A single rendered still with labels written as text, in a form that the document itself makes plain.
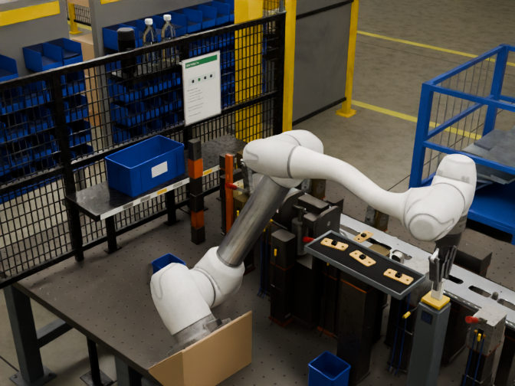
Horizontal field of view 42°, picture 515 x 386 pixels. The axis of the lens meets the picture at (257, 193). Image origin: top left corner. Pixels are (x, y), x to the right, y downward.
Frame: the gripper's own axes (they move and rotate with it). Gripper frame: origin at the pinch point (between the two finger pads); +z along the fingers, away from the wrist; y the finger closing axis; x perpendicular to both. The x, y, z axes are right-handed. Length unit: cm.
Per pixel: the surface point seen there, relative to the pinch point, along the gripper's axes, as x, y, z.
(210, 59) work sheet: 150, 49, -23
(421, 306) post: 2.2, -3.5, 5.9
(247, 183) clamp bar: 95, 18, 8
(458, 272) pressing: 12.0, 38.2, 19.5
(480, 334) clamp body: -10.1, 12.3, 18.3
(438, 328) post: -3.4, -2.2, 11.2
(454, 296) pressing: 5.8, 24.8, 19.1
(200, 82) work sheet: 150, 42, -14
